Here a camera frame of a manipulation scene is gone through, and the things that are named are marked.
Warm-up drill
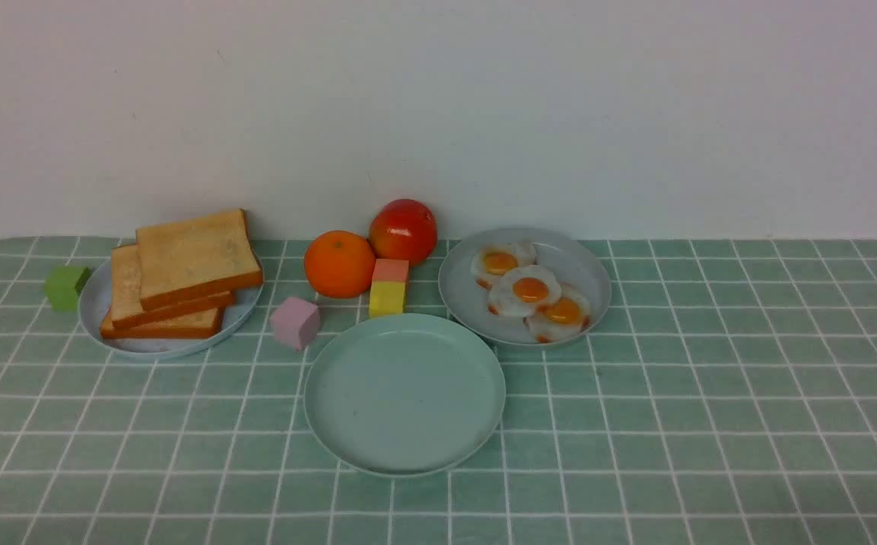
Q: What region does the light blue bread plate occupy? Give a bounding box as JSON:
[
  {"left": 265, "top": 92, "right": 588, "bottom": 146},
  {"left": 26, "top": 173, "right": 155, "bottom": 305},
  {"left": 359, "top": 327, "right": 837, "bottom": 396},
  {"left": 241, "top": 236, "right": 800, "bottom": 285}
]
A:
[{"left": 78, "top": 254, "right": 264, "bottom": 360}]

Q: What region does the red tomato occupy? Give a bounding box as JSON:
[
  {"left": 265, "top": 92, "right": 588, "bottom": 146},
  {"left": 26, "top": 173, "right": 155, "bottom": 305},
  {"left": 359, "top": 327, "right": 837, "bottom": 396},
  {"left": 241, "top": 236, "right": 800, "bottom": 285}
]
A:
[{"left": 369, "top": 199, "right": 438, "bottom": 266}]

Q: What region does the grey egg plate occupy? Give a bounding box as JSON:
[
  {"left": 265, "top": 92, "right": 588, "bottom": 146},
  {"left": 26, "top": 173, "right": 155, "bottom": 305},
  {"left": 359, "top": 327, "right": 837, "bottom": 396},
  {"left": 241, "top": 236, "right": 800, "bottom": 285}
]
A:
[{"left": 438, "top": 227, "right": 611, "bottom": 347}]

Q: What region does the orange fruit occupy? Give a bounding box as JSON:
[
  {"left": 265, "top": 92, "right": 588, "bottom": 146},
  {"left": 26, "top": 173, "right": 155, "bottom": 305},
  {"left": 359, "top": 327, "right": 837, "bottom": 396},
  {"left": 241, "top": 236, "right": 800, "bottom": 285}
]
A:
[{"left": 303, "top": 230, "right": 376, "bottom": 299}]

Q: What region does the yellow block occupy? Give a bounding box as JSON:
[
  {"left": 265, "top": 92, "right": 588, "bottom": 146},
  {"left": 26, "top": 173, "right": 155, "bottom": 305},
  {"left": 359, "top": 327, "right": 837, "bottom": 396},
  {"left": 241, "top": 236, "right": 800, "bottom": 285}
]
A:
[{"left": 369, "top": 282, "right": 407, "bottom": 319}]

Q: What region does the mint green centre plate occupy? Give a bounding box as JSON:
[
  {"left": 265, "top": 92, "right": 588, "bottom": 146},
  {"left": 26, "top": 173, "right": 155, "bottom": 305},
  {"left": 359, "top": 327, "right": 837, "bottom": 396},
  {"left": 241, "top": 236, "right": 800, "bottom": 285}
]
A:
[{"left": 303, "top": 313, "right": 506, "bottom": 478}]

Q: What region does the fried egg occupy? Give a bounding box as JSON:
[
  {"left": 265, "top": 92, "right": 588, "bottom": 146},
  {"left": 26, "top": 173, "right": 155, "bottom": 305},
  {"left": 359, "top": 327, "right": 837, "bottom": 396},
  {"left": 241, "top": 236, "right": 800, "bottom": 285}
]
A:
[
  {"left": 522, "top": 282, "right": 592, "bottom": 344},
  {"left": 487, "top": 263, "right": 561, "bottom": 318},
  {"left": 470, "top": 241, "right": 537, "bottom": 290}
]

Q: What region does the salmon pink block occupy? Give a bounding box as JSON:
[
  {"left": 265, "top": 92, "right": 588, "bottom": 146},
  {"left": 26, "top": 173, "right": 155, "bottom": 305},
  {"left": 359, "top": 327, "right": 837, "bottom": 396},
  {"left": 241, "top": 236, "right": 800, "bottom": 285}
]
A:
[{"left": 372, "top": 258, "right": 410, "bottom": 284}]

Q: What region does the green cube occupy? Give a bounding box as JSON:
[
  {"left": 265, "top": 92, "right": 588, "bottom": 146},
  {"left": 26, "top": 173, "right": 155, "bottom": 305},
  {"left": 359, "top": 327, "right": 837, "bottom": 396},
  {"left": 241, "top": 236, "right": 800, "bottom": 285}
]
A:
[{"left": 42, "top": 265, "right": 92, "bottom": 313}]

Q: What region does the pink cube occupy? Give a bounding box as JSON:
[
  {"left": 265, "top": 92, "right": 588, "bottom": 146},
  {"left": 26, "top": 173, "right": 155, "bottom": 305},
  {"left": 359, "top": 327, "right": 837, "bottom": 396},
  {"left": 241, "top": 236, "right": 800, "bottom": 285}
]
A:
[{"left": 269, "top": 297, "right": 321, "bottom": 351}]

